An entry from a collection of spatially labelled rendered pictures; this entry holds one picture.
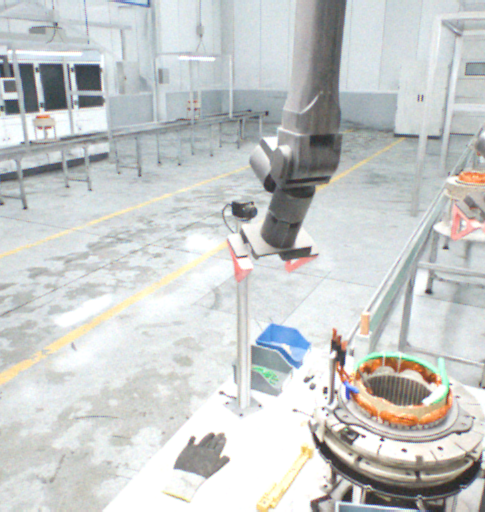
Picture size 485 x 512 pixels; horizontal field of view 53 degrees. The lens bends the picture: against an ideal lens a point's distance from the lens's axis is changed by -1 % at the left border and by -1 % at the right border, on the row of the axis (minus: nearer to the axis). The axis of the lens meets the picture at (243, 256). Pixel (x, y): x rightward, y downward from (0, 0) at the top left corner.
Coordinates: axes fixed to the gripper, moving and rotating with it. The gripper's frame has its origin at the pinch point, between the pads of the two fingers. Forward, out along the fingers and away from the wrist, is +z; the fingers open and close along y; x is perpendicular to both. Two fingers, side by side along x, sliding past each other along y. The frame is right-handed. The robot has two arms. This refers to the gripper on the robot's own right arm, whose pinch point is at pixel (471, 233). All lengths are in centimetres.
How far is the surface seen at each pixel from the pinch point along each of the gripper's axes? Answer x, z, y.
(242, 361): -11, 56, 36
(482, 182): -91, 82, -153
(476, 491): 41, 45, 0
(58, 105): -776, 468, -9
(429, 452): 33.9, 13.2, 29.8
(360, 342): 8.9, 19.0, 26.0
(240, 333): -16, 49, 37
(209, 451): 8, 62, 52
